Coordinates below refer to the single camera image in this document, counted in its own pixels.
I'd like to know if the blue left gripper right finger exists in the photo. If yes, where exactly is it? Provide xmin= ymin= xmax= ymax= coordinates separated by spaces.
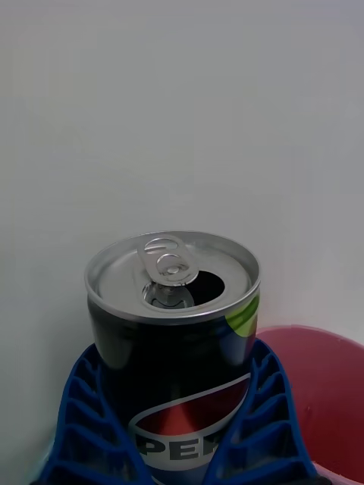
xmin=202 ymin=338 xmax=320 ymax=485

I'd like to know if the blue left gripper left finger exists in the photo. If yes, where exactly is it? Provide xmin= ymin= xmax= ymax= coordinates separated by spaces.
xmin=36 ymin=343 xmax=155 ymax=485

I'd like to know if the black drink can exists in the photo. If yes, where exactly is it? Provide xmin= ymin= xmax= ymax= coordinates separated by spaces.
xmin=83 ymin=230 xmax=262 ymax=485

